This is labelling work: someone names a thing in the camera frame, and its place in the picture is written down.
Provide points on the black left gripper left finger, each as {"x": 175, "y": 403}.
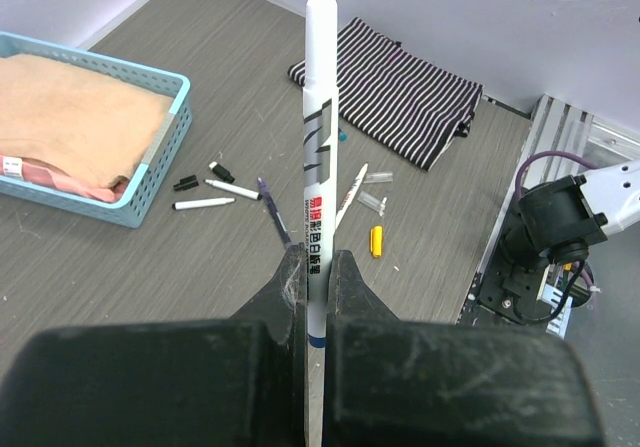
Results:
{"x": 239, "y": 381}

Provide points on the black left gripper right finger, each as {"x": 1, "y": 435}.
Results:
{"x": 390, "y": 382}

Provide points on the yellow pen cap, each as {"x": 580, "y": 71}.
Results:
{"x": 376, "y": 241}

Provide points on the white marker with yellow end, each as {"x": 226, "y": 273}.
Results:
{"x": 351, "y": 194}

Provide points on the white marker with blue end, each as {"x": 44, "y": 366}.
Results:
{"x": 320, "y": 122}

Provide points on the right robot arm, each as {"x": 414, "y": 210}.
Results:
{"x": 561, "y": 205}

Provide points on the short white pen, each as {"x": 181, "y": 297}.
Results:
{"x": 202, "y": 203}

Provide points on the white pen with black end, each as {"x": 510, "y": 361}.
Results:
{"x": 230, "y": 188}

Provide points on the purple pen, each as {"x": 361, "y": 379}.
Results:
{"x": 274, "y": 212}

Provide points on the small black pen cap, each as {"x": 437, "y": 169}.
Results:
{"x": 186, "y": 183}

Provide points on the black white striped cloth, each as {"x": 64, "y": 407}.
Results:
{"x": 407, "y": 104}

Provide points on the light blue perforated basket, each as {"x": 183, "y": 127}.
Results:
{"x": 138, "y": 196}

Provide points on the black cap with white tip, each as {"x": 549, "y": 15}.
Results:
{"x": 221, "y": 172}

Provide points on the peach folded towel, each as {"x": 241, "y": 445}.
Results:
{"x": 74, "y": 130}

